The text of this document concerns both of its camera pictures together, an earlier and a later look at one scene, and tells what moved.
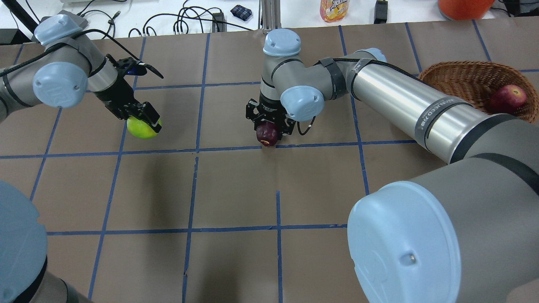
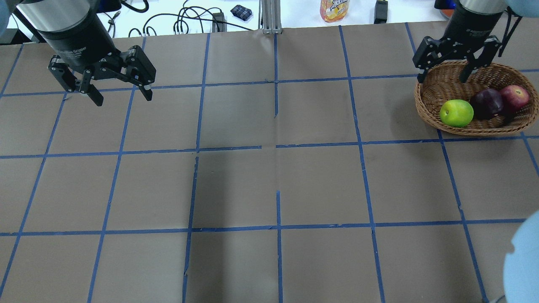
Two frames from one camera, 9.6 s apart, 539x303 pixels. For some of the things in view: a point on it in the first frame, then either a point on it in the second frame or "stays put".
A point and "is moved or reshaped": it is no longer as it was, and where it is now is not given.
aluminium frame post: [269, 15] stays put
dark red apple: [267, 133] to [487, 102]
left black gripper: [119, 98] to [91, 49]
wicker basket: [474, 82] stays put
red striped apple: [508, 99] stays put
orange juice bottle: [332, 10] stays put
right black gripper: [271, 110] to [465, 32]
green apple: [141, 129] is moved or reshaped
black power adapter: [380, 12] stays put
